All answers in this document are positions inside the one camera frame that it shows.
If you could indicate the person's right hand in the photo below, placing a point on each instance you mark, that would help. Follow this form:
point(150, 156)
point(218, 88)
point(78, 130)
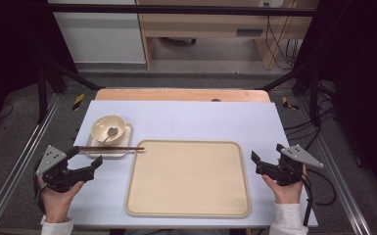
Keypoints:
point(287, 194)

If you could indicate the person's left hand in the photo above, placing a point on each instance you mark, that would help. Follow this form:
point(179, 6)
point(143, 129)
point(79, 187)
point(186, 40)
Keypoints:
point(55, 204)

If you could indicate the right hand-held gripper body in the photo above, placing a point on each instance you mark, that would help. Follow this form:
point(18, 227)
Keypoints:
point(298, 155)

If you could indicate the white cabinet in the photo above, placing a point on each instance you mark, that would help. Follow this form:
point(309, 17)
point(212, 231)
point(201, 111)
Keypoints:
point(104, 39)

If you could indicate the light wooden table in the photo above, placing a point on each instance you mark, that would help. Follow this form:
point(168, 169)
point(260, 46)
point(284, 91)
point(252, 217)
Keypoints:
point(176, 95)

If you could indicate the grey desk label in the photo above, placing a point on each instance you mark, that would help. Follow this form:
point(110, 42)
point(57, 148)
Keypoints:
point(249, 32)

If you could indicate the large beige tray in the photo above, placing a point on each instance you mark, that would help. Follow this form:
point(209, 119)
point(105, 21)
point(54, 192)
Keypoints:
point(189, 182)

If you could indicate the black horizontal frame bar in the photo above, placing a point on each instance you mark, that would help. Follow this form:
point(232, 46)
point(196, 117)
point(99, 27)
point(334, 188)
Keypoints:
point(176, 9)

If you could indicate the wooden desk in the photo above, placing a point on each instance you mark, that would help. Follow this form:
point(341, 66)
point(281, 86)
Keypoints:
point(202, 24)

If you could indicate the black metal stand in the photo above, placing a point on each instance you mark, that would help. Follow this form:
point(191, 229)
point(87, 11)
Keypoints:
point(314, 98)
point(41, 94)

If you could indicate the aluminium floor rail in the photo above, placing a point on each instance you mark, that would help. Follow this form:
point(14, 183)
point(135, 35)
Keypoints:
point(23, 156)
point(336, 169)

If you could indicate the beige bowl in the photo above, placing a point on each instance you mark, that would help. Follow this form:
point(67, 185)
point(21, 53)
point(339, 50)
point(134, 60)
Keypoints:
point(99, 130)

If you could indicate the metal spoon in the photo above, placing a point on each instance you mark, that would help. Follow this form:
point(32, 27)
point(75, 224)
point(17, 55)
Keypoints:
point(112, 131)

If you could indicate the white wall socket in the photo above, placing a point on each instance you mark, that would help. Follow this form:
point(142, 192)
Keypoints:
point(271, 3)

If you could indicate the small beige square plate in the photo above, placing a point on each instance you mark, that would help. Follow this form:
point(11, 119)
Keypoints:
point(111, 153)

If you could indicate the yellow black floor tape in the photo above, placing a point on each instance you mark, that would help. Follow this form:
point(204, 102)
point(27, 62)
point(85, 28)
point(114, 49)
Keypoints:
point(78, 102)
point(285, 102)

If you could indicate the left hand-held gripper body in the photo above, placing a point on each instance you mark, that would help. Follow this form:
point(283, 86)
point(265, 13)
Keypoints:
point(50, 160)

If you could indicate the black curtain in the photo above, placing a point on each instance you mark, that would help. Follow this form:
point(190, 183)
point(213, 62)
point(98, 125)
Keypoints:
point(9, 49)
point(365, 81)

